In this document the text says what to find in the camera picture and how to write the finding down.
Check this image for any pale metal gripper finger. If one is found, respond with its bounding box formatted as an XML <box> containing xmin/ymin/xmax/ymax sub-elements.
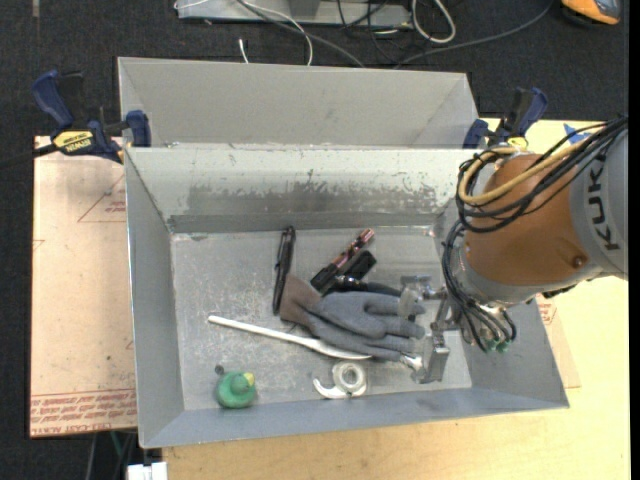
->
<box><xmin>399</xmin><ymin>274</ymin><xmax>447</xmax><ymax>320</ymax></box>
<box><xmin>399</xmin><ymin>332</ymin><xmax>452</xmax><ymax>385</ymax></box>

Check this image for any small black box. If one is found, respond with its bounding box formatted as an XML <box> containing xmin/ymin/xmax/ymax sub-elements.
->
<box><xmin>345</xmin><ymin>250</ymin><xmax>379</xmax><ymax>282</ymax></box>

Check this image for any grey and brown work glove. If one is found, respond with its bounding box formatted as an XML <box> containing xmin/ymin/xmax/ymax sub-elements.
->
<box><xmin>278</xmin><ymin>273</ymin><xmax>428</xmax><ymax>362</ymax></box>

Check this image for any pink and black stick tool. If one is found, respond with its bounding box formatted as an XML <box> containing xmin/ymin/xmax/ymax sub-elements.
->
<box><xmin>310</xmin><ymin>227</ymin><xmax>377</xmax><ymax>293</ymax></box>

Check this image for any white plastic knife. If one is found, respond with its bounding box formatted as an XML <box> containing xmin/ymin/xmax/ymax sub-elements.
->
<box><xmin>207</xmin><ymin>314</ymin><xmax>374</xmax><ymax>362</ymax></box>

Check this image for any grey metal bin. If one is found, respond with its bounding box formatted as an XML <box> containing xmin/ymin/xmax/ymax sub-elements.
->
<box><xmin>117</xmin><ymin>56</ymin><xmax>570</xmax><ymax>450</ymax></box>

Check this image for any green toy duck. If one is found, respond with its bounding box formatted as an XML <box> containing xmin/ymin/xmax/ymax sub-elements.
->
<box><xmin>214</xmin><ymin>370</ymin><xmax>259</xmax><ymax>410</ymax></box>

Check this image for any brown cardboard board, red print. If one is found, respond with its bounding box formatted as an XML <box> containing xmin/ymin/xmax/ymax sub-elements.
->
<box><xmin>29</xmin><ymin>135</ymin><xmax>584</xmax><ymax>439</ymax></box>

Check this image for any black tube handle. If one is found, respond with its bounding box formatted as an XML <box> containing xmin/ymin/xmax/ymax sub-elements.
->
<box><xmin>333</xmin><ymin>275</ymin><xmax>404</xmax><ymax>298</ymax></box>

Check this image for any white hook with clear ring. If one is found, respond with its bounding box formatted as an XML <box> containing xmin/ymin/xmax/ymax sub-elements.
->
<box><xmin>312</xmin><ymin>360</ymin><xmax>370</xmax><ymax>401</ymax></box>

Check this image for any black thin wire clip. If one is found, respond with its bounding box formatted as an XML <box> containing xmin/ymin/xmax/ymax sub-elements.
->
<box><xmin>271</xmin><ymin>225</ymin><xmax>298</xmax><ymax>316</ymax></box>

